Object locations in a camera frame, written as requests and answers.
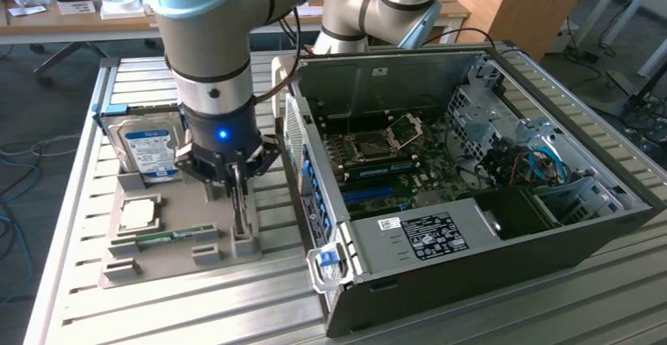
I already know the white desk frame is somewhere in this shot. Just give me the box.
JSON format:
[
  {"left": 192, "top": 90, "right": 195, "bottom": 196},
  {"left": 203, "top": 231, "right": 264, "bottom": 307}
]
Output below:
[{"left": 570, "top": 0, "right": 667, "bottom": 76}]

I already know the grey metal disk bay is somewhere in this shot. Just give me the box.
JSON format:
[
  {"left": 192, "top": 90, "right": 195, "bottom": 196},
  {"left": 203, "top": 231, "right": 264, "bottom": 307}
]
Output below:
[{"left": 531, "top": 172, "right": 627, "bottom": 227}]

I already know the green RAM stick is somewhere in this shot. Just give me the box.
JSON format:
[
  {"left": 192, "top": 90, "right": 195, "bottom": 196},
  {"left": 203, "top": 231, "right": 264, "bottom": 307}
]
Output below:
[{"left": 112, "top": 226, "right": 218, "bottom": 247}]

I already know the grey power supply with labels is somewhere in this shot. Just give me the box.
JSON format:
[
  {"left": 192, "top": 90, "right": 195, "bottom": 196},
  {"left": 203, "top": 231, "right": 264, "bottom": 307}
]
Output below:
[{"left": 347, "top": 198, "right": 503, "bottom": 280}]

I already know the wooden desk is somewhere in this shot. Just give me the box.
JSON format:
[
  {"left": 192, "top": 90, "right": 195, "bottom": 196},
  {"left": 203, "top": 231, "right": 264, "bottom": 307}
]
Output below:
[{"left": 0, "top": 0, "right": 474, "bottom": 55}]

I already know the beige parts rack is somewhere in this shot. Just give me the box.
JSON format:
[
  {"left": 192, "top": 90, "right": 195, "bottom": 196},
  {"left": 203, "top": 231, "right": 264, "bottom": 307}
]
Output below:
[{"left": 98, "top": 157, "right": 264, "bottom": 290}]

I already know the graphics card with black cooler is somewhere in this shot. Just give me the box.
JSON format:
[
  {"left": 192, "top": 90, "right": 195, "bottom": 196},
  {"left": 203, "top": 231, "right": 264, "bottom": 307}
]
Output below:
[{"left": 228, "top": 165, "right": 252, "bottom": 244}]

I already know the wooden cabinet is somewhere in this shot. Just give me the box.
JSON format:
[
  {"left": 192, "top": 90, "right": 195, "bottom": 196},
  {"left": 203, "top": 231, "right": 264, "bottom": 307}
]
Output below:
[{"left": 431, "top": 0, "right": 598, "bottom": 61}]

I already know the perforated metal disk bay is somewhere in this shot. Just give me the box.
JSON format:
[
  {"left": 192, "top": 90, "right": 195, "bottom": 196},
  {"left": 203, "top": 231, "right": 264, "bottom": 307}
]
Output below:
[{"left": 446, "top": 62, "right": 527, "bottom": 166}]

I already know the green motherboard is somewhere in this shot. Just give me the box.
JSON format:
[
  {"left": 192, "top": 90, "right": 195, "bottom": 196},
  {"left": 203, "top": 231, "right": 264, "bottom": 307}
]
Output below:
[{"left": 321, "top": 110, "right": 502, "bottom": 221}]

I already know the blue floor cable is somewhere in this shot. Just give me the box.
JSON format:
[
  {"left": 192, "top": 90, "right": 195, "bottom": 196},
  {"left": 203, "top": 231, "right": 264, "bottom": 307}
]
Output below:
[{"left": 0, "top": 157, "right": 43, "bottom": 307}]

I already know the metal socket cover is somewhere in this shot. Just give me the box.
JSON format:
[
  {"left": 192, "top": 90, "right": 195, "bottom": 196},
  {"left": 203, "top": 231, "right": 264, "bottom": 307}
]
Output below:
[{"left": 383, "top": 112, "right": 425, "bottom": 153}]

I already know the black open PC case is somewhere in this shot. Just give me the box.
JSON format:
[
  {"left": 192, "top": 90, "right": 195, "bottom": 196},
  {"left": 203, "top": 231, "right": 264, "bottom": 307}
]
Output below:
[{"left": 270, "top": 40, "right": 667, "bottom": 338}]

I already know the black desk leg with caster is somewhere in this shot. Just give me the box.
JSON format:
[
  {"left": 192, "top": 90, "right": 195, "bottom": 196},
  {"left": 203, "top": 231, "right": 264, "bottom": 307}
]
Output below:
[{"left": 34, "top": 42, "right": 108, "bottom": 87}]

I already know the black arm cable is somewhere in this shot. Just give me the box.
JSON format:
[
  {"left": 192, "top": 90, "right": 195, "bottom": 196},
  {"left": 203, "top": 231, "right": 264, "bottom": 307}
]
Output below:
[{"left": 254, "top": 5, "right": 307, "bottom": 102}]

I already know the red wire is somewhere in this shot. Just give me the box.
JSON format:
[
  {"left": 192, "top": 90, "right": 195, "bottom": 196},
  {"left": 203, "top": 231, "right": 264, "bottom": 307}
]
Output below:
[{"left": 513, "top": 152, "right": 529, "bottom": 184}]

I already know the RAM stick with white label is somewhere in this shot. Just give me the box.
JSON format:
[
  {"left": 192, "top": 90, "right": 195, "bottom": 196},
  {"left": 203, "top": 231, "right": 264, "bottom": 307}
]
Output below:
[{"left": 343, "top": 157, "right": 419, "bottom": 179}]

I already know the white box with black top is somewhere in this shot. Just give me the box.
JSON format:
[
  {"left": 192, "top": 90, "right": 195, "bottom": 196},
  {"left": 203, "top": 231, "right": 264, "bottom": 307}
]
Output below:
[{"left": 51, "top": 0, "right": 98, "bottom": 15}]

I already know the black cable behind case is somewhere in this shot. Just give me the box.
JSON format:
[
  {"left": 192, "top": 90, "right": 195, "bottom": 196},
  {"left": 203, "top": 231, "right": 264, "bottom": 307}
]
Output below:
[{"left": 441, "top": 27, "right": 501, "bottom": 49}]

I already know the white floor cable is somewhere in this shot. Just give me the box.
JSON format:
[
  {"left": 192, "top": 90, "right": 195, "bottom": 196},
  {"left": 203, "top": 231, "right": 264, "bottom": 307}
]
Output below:
[{"left": 0, "top": 133, "right": 83, "bottom": 158}]

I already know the silver CPU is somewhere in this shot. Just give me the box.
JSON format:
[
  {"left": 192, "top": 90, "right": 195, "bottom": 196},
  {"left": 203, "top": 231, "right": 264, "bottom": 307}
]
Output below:
[{"left": 118, "top": 200, "right": 158, "bottom": 231}]

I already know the hard disk with blue caddy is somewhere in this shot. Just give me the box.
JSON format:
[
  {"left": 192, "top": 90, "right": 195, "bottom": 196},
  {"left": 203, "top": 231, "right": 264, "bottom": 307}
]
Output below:
[{"left": 92, "top": 102, "right": 192, "bottom": 185}]

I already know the blue expansion slot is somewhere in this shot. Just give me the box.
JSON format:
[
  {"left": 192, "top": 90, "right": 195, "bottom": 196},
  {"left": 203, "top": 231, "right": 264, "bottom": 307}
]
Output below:
[{"left": 341, "top": 187, "right": 397, "bottom": 205}]

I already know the CPU socket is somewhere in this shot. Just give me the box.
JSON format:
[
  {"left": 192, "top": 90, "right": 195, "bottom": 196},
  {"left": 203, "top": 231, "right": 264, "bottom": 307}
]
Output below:
[{"left": 351, "top": 132, "right": 398, "bottom": 162}]

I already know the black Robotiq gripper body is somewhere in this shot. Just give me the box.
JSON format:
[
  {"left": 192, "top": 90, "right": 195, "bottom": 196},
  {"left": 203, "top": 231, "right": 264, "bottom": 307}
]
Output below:
[{"left": 182, "top": 98, "right": 263, "bottom": 178}]

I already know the blue wire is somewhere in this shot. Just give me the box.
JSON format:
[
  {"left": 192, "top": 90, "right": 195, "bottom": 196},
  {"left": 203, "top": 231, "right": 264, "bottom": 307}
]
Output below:
[{"left": 529, "top": 145, "right": 570, "bottom": 186}]

